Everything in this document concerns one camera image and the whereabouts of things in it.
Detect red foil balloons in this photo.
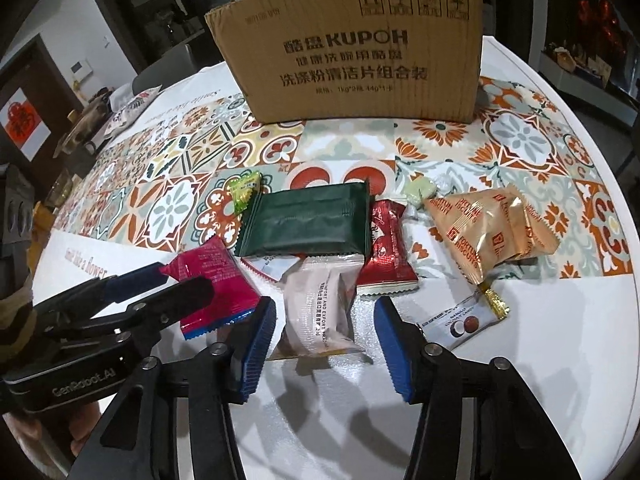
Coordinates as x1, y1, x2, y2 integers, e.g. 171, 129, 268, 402
577, 0, 632, 47

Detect dark green snack packet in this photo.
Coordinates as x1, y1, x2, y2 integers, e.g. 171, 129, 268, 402
235, 182, 373, 261

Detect green and yellow candy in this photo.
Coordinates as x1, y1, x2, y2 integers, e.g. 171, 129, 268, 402
223, 172, 263, 218

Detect orange translucent snack bag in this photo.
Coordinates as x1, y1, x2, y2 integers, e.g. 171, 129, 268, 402
425, 192, 508, 281

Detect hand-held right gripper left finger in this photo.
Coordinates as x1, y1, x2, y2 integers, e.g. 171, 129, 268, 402
62, 296, 277, 480

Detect red snack packet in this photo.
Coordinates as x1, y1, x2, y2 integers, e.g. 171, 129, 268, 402
356, 199, 418, 296

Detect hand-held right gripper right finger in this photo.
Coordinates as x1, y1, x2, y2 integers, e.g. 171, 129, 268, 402
374, 296, 596, 480

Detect beige biscuit packet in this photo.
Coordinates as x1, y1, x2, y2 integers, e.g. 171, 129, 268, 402
495, 185, 561, 261

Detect person's left hand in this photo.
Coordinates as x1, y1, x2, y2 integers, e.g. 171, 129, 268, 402
5, 400, 103, 480

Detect gold wrapped candy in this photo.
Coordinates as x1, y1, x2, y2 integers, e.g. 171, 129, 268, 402
475, 280, 512, 318

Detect dark glass door cabinet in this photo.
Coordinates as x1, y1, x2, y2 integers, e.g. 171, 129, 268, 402
82, 0, 216, 68

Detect light green candy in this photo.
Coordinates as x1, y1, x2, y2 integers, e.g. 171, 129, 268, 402
402, 172, 466, 208

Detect grey chair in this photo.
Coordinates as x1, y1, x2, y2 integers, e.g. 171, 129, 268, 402
134, 42, 211, 96

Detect white low cabinet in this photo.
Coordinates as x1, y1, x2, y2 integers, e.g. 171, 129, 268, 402
539, 45, 623, 88

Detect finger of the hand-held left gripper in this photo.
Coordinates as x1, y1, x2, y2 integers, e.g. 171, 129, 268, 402
32, 262, 173, 326
35, 277, 215, 356

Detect brass pot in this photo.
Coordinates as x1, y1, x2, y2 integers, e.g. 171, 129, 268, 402
64, 97, 110, 147

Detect printed paper bag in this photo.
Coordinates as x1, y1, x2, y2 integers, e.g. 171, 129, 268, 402
106, 87, 162, 132

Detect white coconut candy packet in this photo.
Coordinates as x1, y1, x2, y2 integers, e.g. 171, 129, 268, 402
417, 294, 496, 352

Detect patterned tile-print tablecloth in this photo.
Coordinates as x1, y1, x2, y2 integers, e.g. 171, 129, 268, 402
35, 62, 632, 361

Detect white red-edged snack packet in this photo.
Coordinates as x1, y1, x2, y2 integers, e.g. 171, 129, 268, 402
241, 255, 306, 283

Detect white paper with red decoration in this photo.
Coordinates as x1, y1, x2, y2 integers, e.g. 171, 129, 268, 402
6, 87, 51, 153

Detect dark wooden door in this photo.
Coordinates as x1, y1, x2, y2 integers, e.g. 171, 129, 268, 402
0, 42, 68, 171

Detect brown cardboard box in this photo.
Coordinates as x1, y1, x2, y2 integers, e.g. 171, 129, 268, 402
204, 0, 483, 125

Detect pale pink snack packet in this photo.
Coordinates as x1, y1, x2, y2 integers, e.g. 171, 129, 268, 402
270, 255, 368, 361

